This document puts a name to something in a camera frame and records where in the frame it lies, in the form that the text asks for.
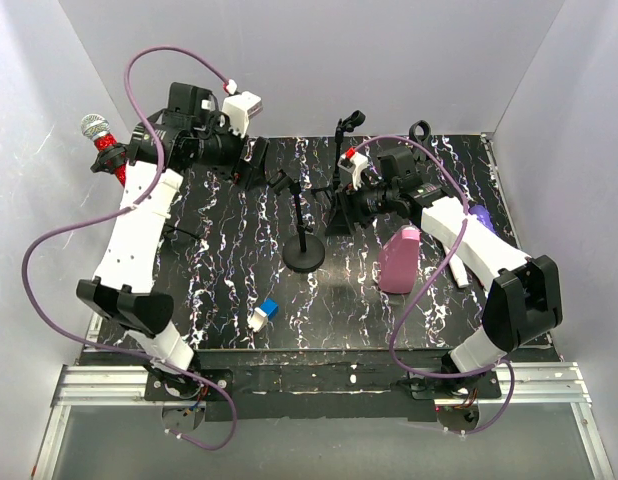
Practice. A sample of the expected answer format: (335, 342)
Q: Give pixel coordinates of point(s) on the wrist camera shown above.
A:
(352, 165)
(240, 108)

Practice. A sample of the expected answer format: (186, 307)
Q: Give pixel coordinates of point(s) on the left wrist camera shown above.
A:
(240, 108)

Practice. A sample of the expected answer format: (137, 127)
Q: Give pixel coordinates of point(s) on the white microphone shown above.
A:
(459, 272)

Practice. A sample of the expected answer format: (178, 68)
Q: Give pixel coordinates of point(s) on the pink wedge-shaped case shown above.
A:
(399, 261)

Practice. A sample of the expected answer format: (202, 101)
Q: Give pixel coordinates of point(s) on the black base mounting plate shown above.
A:
(311, 384)

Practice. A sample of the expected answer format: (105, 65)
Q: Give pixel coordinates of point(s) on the purple mic round-base stand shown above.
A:
(304, 253)

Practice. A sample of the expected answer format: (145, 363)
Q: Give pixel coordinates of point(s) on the purple microphone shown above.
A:
(482, 215)

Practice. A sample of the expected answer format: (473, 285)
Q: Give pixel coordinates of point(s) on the red glitter microphone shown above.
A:
(95, 126)

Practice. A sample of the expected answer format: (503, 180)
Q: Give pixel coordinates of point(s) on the blue and white block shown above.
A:
(262, 314)

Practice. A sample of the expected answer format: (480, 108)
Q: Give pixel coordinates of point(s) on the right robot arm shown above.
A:
(523, 299)

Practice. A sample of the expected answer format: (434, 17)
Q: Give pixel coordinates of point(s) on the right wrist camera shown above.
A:
(352, 165)

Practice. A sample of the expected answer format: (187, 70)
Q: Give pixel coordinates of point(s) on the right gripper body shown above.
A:
(358, 201)

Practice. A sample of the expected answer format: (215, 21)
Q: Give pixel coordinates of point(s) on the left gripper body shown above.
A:
(243, 167)

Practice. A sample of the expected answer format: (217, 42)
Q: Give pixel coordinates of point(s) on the aluminium frame rail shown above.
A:
(112, 420)

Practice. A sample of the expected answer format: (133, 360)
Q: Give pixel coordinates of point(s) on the black tripod mic stand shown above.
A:
(344, 125)

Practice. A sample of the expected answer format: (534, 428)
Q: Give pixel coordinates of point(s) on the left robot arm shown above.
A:
(193, 129)

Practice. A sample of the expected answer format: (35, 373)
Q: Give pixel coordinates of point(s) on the black round-base mic stand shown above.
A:
(420, 133)

